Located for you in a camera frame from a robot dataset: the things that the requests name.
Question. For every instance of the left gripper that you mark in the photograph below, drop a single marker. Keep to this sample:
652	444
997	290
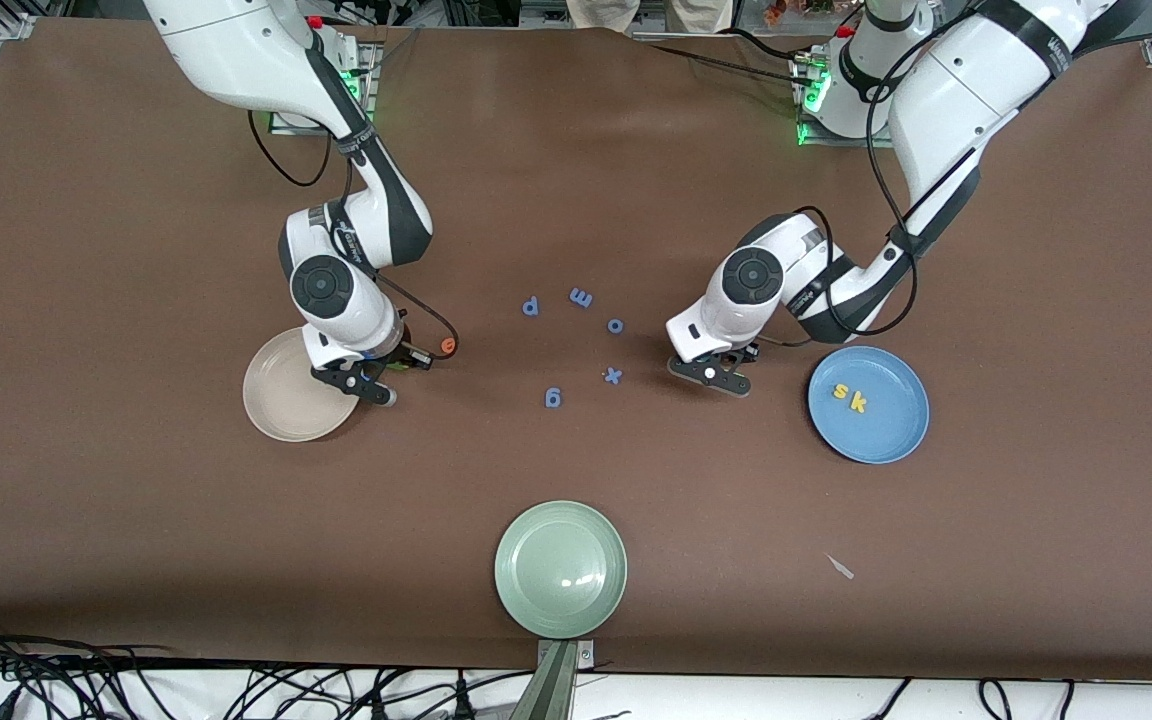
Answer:
743	354

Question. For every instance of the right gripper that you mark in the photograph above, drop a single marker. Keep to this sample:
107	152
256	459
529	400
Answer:
399	357

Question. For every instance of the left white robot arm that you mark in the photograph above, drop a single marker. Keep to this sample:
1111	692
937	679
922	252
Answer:
956	90

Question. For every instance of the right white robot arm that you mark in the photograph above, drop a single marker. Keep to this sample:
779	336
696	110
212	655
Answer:
226	50

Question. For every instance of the blue foam letter x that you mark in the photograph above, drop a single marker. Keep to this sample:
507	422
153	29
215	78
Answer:
613	376

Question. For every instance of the blue foam letter m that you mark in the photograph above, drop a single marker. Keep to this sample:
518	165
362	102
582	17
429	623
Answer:
581	297

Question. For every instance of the blue foam letter p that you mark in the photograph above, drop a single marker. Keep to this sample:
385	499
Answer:
530	306

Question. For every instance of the beige brown plate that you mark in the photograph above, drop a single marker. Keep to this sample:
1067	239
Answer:
281	400

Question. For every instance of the blue foam letter g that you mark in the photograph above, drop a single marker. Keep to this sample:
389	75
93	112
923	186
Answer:
553	398

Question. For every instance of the blue plate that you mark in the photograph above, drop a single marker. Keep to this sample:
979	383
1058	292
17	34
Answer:
886	430

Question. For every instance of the green plate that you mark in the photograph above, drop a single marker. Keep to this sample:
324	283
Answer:
561	569

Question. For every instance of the small white paper scrap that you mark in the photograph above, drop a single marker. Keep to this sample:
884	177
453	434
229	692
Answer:
839	566

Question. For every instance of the orange red background objects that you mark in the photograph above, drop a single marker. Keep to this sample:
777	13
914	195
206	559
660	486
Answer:
781	10

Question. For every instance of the person in beige trousers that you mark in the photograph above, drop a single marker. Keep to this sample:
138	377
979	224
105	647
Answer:
601	12

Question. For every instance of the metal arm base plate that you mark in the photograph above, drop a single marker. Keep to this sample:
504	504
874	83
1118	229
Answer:
836	143
372	110

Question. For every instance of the grey metal camera bracket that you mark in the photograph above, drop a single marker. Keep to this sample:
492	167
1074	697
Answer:
556	685

